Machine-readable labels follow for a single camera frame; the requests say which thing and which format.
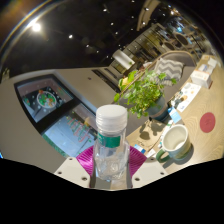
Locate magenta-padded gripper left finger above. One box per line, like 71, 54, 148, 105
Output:
53, 145, 98, 190

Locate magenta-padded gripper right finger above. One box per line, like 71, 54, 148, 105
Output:
128, 145, 168, 190

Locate clear plastic bottle white cap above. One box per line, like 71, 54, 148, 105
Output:
92, 104, 131, 183

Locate white and green mug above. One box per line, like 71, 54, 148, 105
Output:
155, 123, 192, 164

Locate small blue and white carton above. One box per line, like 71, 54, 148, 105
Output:
167, 106, 183, 125

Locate flat round red coaster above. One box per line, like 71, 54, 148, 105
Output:
199, 111, 217, 134

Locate green potted plant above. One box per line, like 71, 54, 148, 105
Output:
113, 69, 178, 122

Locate white printed leaflet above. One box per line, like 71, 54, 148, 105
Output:
175, 82, 203, 114

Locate grey chevron cushion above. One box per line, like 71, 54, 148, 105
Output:
153, 58, 185, 83

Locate white round column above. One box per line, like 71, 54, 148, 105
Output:
111, 49, 136, 70

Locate grey curved sofa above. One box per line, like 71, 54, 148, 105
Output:
123, 49, 198, 134

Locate dining chairs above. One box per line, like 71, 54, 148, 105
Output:
166, 29, 201, 51

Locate ceiling spot lights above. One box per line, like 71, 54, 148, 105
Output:
26, 0, 181, 51

